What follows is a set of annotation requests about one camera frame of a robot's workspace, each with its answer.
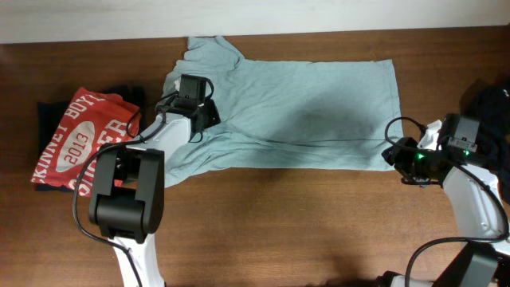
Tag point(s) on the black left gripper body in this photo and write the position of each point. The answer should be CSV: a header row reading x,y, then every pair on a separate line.
x,y
210,111

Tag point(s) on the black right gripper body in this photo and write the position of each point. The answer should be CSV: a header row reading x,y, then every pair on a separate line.
x,y
413,165

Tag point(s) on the light blue t-shirt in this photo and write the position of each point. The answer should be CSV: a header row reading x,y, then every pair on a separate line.
x,y
287,114

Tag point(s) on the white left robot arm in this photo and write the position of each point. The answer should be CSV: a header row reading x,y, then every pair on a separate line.
x,y
127,201

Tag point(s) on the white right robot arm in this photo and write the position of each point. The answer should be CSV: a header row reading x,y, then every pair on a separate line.
x,y
457,165

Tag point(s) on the black crumpled clothes pile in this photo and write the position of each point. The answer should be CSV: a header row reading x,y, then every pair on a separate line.
x,y
490,105

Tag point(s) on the red folded soccer t-shirt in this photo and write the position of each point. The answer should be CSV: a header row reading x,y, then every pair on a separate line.
x,y
79,143

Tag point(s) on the dark navy folded garment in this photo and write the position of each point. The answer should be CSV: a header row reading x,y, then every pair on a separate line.
x,y
48,119

